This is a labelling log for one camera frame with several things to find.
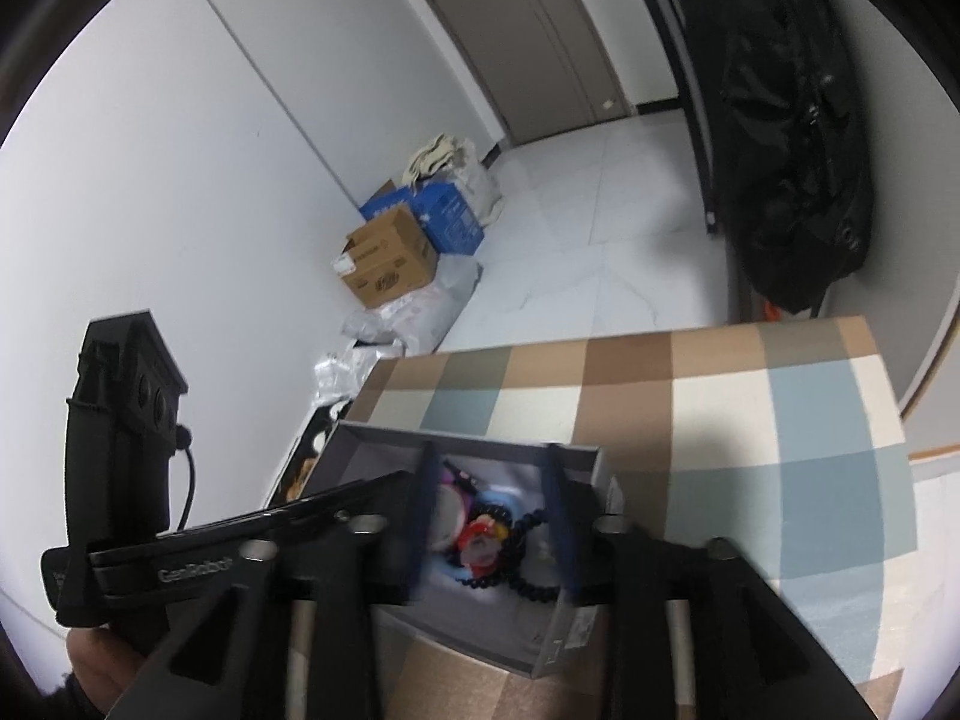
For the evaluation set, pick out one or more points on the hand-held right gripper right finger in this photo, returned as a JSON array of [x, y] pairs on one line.
[[561, 532]]

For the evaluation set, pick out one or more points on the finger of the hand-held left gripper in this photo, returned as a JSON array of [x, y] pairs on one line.
[[337, 502]]

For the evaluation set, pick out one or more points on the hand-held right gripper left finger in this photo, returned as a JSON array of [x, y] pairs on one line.
[[424, 517]]

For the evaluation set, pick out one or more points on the grey box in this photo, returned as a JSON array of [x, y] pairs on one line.
[[487, 637]]

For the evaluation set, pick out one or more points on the person's left hand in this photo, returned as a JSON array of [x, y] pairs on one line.
[[101, 660]]

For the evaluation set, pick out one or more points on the crumpled silver plastic parcel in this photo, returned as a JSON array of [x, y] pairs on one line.
[[352, 371]]

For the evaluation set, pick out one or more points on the checkered tablecloth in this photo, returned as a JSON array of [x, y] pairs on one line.
[[712, 427]]

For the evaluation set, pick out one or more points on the large grey plastic parcel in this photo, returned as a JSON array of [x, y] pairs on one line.
[[420, 307]]

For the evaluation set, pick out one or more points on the brown cardboard box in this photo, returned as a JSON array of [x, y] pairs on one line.
[[390, 255]]

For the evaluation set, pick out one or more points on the blue cardboard box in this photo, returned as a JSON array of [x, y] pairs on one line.
[[450, 217]]

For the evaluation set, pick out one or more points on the orange black tool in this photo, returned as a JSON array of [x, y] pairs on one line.
[[770, 310]]

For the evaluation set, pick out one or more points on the white plastic bag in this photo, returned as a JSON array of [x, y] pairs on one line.
[[480, 184]]

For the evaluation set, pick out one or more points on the beige cloth bag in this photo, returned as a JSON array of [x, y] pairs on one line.
[[435, 157]]

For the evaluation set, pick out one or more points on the black stand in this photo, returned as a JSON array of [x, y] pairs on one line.
[[694, 112]]

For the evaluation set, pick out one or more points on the black backpack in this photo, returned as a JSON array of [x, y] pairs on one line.
[[780, 127]]

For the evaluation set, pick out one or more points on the grey door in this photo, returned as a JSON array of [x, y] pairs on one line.
[[525, 30]]

